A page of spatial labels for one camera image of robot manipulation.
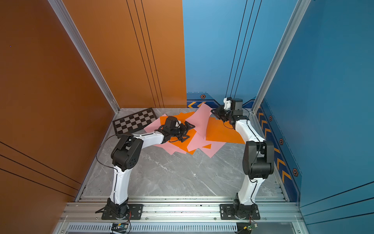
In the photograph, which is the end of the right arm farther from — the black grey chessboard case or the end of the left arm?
the black grey chessboard case

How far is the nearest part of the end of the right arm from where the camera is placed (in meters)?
0.72

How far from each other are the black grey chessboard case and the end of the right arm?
497 millimetres

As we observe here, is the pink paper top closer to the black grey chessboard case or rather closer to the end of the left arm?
the end of the left arm

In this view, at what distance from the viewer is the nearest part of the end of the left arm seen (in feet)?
2.68

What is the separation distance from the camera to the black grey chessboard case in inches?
41.7

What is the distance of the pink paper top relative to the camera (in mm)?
979

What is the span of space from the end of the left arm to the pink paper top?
0.29ft

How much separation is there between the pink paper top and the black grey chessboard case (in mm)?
338
